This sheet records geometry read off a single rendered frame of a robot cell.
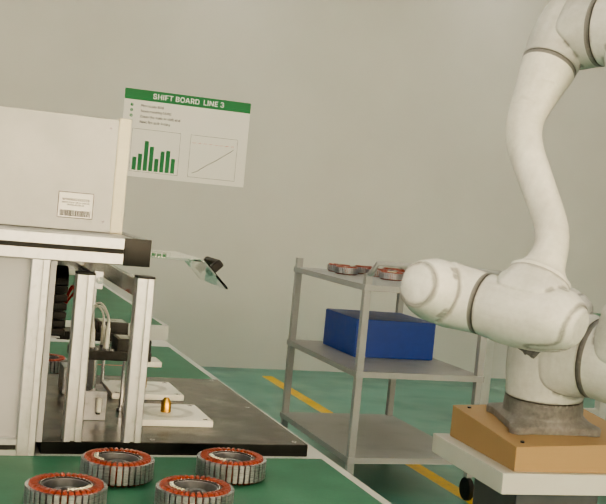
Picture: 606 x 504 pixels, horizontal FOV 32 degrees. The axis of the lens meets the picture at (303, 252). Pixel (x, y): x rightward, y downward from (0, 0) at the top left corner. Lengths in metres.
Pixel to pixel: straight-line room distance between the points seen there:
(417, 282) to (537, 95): 0.42
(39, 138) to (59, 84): 5.47
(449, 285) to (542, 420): 0.52
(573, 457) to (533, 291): 0.51
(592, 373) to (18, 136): 1.11
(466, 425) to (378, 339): 2.67
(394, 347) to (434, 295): 3.21
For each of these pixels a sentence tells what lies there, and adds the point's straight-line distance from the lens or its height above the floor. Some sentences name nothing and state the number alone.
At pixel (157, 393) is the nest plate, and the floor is 0.78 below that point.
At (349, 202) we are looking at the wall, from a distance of 7.85.
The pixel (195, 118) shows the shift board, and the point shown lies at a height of 1.75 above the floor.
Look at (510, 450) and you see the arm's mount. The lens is 2.03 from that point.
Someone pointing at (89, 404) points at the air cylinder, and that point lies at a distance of 1.98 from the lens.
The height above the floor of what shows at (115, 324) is 0.92.
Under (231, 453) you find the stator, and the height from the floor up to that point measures 0.78.
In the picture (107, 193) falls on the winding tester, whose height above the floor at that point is 1.19.
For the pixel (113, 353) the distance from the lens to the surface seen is 1.97.
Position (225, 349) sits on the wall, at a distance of 7.65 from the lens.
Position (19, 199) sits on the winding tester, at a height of 1.16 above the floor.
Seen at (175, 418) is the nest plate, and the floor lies 0.78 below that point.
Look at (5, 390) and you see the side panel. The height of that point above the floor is 0.85.
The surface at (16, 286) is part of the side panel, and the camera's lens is 1.77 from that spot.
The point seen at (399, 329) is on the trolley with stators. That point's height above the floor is 0.68.
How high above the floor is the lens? 1.19
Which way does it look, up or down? 2 degrees down
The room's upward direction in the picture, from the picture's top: 5 degrees clockwise
